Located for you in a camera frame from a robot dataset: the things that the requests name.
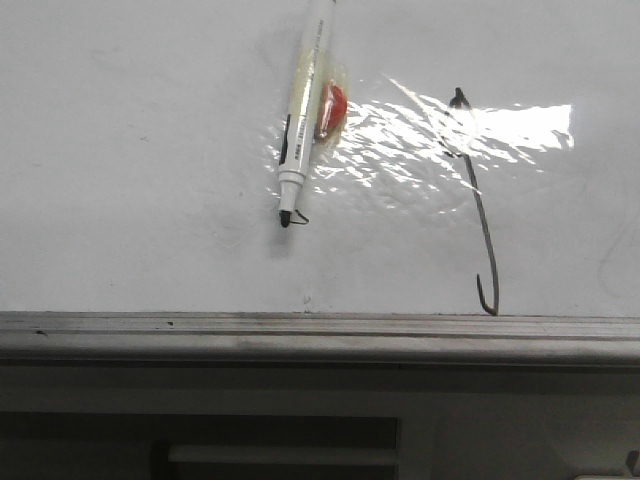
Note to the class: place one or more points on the red magnet with tape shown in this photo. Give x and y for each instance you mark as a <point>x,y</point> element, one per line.
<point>333,106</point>

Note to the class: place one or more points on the white whiteboard marker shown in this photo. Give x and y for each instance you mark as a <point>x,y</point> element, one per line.
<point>303,109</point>

